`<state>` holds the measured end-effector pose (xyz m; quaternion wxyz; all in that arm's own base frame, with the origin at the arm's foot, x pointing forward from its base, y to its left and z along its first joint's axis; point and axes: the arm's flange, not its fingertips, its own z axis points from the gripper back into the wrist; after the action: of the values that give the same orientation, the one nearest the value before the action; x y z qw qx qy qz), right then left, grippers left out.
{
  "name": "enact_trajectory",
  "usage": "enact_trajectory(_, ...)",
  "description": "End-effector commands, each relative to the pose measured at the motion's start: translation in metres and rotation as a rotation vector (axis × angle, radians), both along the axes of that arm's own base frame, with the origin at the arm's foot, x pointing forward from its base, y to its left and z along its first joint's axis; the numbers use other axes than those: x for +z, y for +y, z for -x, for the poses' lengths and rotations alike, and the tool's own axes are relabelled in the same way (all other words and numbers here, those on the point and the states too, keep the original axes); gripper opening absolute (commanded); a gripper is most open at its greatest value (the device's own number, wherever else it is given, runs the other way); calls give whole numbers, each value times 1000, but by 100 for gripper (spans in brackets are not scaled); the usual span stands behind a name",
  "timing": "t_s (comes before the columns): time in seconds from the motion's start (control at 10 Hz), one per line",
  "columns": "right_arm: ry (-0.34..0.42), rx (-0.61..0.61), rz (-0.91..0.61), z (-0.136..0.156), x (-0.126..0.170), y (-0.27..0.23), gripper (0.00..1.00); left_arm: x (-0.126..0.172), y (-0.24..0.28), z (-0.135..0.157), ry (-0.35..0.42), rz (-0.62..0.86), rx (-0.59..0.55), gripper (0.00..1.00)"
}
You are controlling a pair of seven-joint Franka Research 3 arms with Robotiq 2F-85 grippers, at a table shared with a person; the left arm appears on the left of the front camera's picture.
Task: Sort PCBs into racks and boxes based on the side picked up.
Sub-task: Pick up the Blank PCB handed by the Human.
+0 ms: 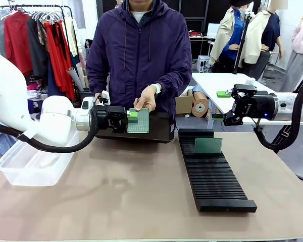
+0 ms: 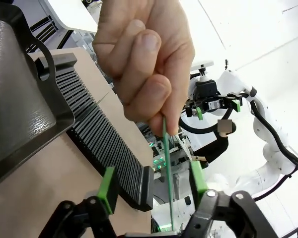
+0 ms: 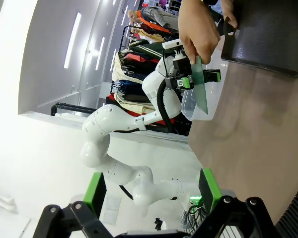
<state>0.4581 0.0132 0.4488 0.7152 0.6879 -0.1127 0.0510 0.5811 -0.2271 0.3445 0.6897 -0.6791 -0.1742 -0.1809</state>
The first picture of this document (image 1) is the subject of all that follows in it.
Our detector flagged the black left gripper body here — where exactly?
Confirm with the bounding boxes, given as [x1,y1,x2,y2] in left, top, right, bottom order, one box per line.
[93,105,129,134]

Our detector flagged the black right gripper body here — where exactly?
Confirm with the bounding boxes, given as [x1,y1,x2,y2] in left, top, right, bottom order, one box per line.
[228,84,277,126]

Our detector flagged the green PCB board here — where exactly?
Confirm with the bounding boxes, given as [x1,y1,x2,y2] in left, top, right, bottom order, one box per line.
[127,107,150,134]
[193,137,223,155]

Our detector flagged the person's left hand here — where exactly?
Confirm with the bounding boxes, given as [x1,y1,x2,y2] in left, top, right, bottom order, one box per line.
[133,86,158,113]

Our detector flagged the white table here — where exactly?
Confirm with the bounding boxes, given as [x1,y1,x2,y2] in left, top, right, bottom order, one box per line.
[191,72,303,126]

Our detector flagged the brown cardboard spool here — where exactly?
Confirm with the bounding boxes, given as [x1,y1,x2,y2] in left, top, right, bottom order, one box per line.
[191,91,211,120]

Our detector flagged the white plastic crate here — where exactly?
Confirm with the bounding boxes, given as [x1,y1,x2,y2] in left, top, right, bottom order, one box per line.
[196,55,213,74]

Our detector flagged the cardboard box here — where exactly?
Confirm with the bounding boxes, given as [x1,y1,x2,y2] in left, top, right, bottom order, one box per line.
[175,89,195,117]

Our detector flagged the black tripod legs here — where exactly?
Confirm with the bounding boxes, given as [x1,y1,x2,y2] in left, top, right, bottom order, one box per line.
[268,124,303,193]

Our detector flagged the beige paper roll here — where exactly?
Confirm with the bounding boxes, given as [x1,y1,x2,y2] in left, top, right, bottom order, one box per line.
[66,66,84,93]

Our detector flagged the black tripod pole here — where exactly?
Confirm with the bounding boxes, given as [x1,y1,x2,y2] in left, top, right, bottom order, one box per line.
[232,12,253,75]

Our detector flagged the black slotted PCB rack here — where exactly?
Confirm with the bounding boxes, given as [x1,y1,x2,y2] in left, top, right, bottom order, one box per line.
[178,128,258,213]

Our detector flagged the person in purple jacket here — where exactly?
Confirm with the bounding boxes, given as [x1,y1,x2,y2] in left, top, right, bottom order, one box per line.
[85,0,193,118]

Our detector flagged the mannequin beige jacket blue shirt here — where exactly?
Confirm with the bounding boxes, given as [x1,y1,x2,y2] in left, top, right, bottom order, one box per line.
[208,0,246,67]

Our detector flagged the blue denim garment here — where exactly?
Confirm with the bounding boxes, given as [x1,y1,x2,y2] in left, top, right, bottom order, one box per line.
[47,60,66,98]

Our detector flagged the mannequin pink sweater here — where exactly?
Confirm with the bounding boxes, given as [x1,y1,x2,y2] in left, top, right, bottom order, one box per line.
[279,12,303,93]

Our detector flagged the mannequin cream and navy top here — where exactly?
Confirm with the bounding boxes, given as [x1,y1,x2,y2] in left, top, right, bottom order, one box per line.
[241,2,285,68]

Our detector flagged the red dress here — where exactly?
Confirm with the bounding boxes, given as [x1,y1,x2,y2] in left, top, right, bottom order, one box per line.
[43,21,76,100]

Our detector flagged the cream garment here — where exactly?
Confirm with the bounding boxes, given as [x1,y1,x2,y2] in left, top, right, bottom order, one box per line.
[64,17,83,58]

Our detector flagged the clear plastic box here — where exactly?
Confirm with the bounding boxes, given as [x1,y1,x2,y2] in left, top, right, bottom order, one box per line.
[0,129,79,187]

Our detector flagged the white undershirt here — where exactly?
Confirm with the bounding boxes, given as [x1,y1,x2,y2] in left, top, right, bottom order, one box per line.
[130,10,152,25]

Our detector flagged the dark grey garment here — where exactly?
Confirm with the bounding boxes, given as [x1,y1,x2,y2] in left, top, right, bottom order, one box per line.
[27,16,50,81]

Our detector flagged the light blue cloth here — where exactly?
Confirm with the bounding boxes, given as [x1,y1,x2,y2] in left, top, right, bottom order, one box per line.
[0,110,19,156]

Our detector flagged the red shirt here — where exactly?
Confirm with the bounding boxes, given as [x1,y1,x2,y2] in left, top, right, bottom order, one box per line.
[4,11,34,76]

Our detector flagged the black tray with handles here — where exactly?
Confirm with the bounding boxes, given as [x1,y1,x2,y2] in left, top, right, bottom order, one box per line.
[94,110,176,144]

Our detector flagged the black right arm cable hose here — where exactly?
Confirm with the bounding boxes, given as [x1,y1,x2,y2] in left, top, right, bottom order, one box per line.
[253,75,303,151]

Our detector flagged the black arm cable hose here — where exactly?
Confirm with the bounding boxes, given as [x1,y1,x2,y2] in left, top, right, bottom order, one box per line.
[253,75,303,151]
[0,108,99,154]

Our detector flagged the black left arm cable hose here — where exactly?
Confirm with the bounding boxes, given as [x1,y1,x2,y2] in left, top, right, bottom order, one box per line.
[0,108,99,154]

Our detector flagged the black metal clothes rail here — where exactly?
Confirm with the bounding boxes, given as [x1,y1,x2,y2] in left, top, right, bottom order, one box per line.
[0,3,78,101]

